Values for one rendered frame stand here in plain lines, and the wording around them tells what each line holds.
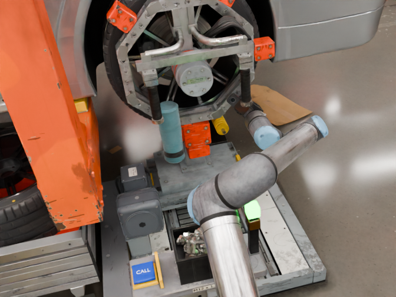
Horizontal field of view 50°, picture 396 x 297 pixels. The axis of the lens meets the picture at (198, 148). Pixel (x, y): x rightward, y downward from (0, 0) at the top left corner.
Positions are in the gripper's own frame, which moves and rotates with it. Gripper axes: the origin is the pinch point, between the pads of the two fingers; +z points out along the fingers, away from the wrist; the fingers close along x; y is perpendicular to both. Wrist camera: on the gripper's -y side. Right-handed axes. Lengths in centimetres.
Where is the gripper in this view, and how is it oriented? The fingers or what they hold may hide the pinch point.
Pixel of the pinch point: (237, 94)
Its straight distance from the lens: 193.6
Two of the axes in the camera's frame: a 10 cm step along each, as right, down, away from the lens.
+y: 7.6, 4.3, 5.0
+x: 6.2, -7.1, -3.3
